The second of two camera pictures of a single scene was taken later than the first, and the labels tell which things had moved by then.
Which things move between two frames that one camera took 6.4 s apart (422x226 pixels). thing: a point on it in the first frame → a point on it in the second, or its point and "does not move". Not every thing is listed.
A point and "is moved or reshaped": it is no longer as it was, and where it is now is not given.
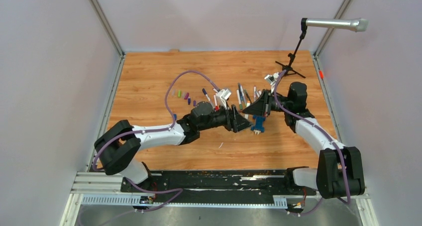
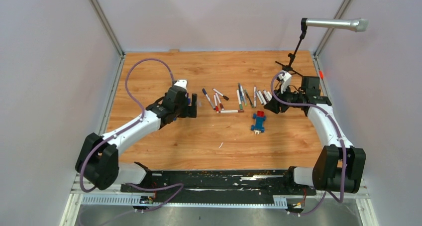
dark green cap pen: [245, 90] does not move
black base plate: [214, 186] does not move
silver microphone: [357, 25] does not move
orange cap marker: [246, 115] is moved or reshaped
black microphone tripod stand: [288, 67] does not move
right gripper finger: [259, 108] → [273, 105]
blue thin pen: [240, 92] does not move
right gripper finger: [263, 100] → [277, 92]
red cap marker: [216, 106] does not move
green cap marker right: [239, 99] does not move
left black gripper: [235, 122] → [190, 110]
